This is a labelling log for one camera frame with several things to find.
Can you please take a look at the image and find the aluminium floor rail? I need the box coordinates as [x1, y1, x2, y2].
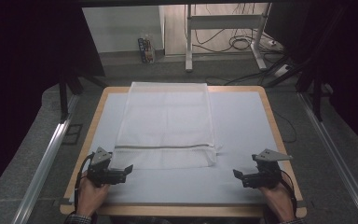
[296, 91, 358, 224]
[11, 93, 80, 224]

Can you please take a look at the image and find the tangle of black floor cables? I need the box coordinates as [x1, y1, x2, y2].
[191, 4, 273, 54]

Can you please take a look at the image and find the black metal stand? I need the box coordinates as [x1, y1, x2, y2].
[262, 55, 325, 123]
[57, 69, 106, 123]

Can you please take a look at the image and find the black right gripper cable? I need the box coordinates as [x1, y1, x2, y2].
[279, 169, 298, 217]

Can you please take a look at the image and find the person's left hand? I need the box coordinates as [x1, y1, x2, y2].
[76, 178, 112, 218]

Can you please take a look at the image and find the thin black floor cable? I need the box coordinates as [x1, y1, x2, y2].
[273, 110, 298, 145]

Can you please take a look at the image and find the person's right hand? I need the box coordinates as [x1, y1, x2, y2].
[258, 181, 296, 223]

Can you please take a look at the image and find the black curtain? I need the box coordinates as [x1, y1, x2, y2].
[265, 0, 358, 158]
[0, 0, 106, 203]

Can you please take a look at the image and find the white metal desk frame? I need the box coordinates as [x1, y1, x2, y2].
[184, 3, 273, 73]

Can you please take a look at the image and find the white mesh laundry bag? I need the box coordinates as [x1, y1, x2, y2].
[108, 81, 224, 171]

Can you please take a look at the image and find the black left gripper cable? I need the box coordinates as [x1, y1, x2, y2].
[73, 151, 96, 216]

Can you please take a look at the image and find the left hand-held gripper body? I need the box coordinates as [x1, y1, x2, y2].
[86, 147, 127, 189]

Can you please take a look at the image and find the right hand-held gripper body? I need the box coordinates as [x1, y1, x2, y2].
[241, 148, 294, 189]

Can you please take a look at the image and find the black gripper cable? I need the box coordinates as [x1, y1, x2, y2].
[279, 169, 298, 217]
[73, 151, 96, 216]

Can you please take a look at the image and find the white power strip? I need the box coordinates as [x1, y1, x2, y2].
[273, 63, 294, 78]

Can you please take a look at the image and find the pack of drink bottles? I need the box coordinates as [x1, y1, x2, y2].
[137, 36, 157, 65]

